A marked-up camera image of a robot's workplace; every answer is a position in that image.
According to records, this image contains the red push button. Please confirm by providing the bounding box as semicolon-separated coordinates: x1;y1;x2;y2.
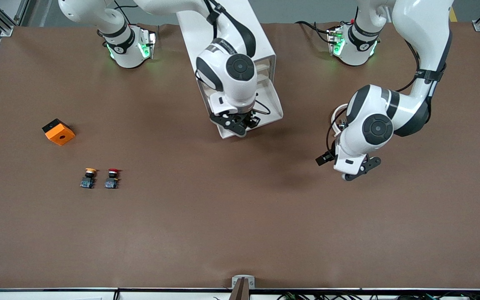
105;168;122;189

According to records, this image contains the yellow push button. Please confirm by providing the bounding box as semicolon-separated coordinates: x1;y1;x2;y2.
80;167;99;189

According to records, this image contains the orange black button box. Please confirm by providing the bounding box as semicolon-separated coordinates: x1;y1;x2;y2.
42;118;76;146

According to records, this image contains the white curved plastic part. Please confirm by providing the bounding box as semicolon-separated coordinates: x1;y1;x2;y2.
331;103;349;138

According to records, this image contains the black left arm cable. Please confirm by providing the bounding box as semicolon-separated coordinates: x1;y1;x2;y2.
327;109;349;155

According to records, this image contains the black base cable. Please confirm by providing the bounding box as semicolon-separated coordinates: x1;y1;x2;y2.
295;20;336;45

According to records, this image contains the black green cable bundle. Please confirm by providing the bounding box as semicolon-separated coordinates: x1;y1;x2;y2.
277;292;480;300

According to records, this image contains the grey metal post bracket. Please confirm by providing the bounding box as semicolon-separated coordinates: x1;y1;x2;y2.
230;275;255;300

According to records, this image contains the white table edge rail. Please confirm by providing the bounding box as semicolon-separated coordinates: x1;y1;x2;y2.
0;287;480;300

